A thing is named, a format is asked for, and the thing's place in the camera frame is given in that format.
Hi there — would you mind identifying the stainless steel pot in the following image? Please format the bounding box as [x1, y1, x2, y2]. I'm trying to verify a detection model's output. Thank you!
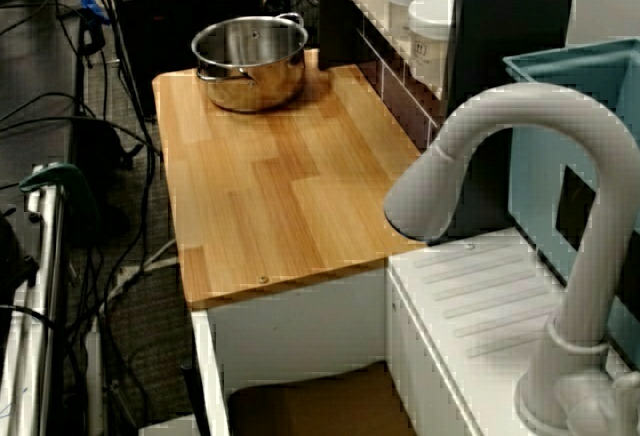
[191, 12, 310, 113]

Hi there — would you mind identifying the white toy sink unit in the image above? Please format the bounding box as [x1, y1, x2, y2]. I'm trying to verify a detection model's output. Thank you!
[189, 228, 640, 436]

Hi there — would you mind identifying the grey toy faucet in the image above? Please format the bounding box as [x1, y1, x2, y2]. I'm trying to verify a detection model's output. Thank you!
[383, 82, 640, 436]

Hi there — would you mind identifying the blue plastic bin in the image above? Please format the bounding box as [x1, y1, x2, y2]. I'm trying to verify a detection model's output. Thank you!
[502, 38, 640, 372]

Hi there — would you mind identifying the aluminium frame rail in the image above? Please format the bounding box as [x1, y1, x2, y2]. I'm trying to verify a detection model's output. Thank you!
[0, 165, 69, 436]

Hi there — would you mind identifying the dark grey cabinet post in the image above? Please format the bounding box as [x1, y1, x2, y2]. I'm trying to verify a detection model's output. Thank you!
[446, 0, 580, 237]

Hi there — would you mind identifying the black cable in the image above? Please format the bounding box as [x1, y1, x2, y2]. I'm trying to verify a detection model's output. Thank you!
[0, 115, 161, 157]

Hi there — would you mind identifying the white cable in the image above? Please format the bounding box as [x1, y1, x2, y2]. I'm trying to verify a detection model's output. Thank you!
[97, 238, 179, 317]

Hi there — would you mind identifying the green clamp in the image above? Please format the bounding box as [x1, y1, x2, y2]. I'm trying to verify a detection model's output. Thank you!
[18, 163, 101, 237]

